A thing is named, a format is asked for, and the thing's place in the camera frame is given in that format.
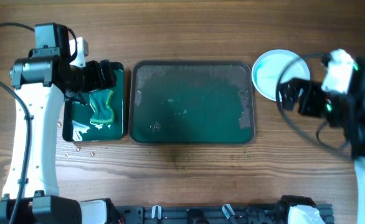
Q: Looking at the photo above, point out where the green yellow sponge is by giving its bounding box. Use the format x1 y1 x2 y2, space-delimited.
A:
89 90 115 124

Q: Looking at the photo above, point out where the white plate stained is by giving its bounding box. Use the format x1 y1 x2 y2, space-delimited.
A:
252 49 310 101

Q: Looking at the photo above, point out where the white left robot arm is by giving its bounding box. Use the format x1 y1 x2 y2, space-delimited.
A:
0 56 124 223

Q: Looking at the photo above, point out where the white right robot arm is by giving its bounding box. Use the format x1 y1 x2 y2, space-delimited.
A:
275 53 365 223

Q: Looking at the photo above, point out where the small dark green tray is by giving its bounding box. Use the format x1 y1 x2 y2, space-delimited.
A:
62 62 125 142

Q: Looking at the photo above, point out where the large dark green tray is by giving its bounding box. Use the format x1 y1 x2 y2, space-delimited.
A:
128 60 256 145

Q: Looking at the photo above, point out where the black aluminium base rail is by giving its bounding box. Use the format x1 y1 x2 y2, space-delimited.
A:
114 195 335 224

